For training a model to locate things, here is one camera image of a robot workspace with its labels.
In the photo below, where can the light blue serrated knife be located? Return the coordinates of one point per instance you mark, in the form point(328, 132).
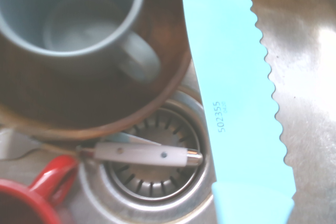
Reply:
point(236, 90)

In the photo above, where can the steel sink drain strainer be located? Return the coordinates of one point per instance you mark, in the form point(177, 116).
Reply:
point(157, 203)

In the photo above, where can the stainless steel sink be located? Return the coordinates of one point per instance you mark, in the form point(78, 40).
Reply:
point(304, 90)

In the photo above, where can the brown wooden bowl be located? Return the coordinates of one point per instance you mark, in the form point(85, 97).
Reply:
point(86, 103)

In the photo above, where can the grey ceramic mug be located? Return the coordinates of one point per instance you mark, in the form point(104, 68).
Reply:
point(65, 11)

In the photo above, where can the red enamel mug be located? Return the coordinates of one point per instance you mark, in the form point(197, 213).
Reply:
point(39, 195)

